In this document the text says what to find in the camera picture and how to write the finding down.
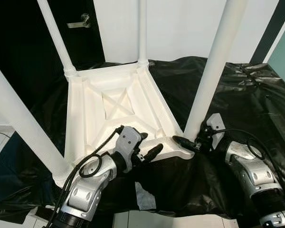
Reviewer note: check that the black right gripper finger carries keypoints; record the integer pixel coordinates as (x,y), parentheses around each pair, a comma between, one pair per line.
(184,141)

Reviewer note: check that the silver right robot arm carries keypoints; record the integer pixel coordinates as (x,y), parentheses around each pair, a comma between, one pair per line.
(251,171)

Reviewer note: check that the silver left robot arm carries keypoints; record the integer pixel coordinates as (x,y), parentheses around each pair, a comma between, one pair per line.
(85,194)

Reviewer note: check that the wide grey tape piece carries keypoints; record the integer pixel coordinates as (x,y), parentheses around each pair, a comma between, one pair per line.
(146,202)

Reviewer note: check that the black plastic cover sheet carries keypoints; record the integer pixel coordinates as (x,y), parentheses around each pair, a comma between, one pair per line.
(261,109)

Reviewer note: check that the black door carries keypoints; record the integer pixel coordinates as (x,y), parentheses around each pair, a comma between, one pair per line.
(19,38)

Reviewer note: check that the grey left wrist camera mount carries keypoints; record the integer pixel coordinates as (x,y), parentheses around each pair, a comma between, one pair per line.
(129,141)

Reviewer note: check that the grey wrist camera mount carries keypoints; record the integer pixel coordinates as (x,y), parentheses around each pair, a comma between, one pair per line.
(215,122)
(129,141)

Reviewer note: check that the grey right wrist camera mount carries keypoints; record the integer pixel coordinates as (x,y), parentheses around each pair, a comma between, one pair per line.
(215,122)

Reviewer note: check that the black wall column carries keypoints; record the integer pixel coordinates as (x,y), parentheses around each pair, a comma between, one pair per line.
(270,31)

